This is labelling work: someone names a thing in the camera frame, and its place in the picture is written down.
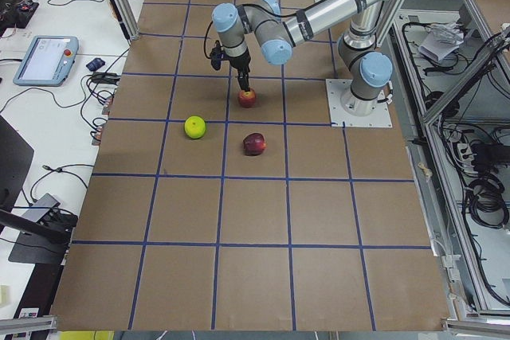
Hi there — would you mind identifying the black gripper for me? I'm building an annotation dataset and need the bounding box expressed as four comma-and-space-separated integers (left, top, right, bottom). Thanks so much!
228, 49, 251, 92

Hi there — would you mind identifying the red yellow apple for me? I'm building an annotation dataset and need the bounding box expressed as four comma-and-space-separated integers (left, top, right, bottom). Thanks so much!
237, 89, 257, 108

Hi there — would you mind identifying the dark red apple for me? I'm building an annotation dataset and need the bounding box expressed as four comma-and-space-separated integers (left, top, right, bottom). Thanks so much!
243, 133, 266, 156

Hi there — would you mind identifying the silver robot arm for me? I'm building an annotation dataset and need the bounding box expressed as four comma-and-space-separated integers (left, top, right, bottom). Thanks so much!
206, 0, 393, 116

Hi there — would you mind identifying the green apple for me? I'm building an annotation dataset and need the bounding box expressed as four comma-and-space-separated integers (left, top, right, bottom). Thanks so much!
184, 115, 206, 139

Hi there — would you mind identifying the small blue device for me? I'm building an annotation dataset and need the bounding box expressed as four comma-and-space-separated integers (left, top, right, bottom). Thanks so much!
86, 57, 105, 72

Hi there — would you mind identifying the blue teach pendant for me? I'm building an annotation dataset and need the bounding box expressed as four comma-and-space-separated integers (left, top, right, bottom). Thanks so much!
13, 35, 80, 87

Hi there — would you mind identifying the white power strip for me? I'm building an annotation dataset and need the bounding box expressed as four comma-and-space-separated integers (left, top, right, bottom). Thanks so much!
453, 142, 474, 170

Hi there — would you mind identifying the black monitor stand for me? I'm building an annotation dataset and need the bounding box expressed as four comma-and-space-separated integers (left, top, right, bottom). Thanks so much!
1, 119, 77, 264

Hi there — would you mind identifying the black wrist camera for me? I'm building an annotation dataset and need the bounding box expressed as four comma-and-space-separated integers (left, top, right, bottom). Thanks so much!
210, 40, 224, 71

